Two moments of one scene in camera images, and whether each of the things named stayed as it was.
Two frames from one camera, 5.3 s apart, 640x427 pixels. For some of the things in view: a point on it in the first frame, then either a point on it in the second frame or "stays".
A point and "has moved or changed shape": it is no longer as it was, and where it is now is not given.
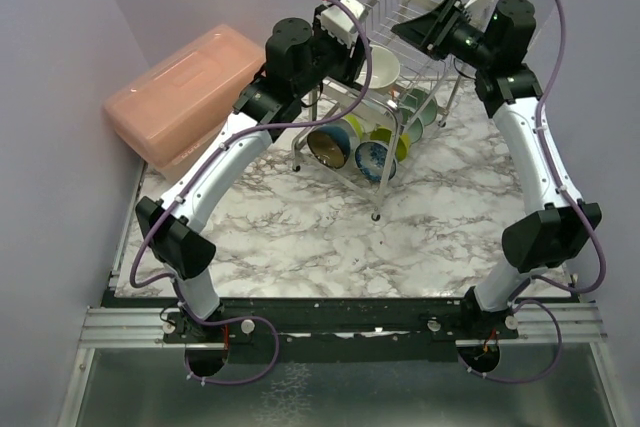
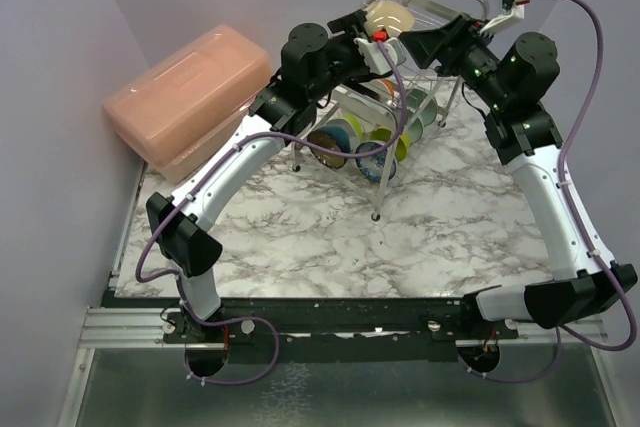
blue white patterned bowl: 371,158 stays
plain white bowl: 385,68 has moved or changed shape
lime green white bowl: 357,125 stays
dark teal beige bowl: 329,146 stays
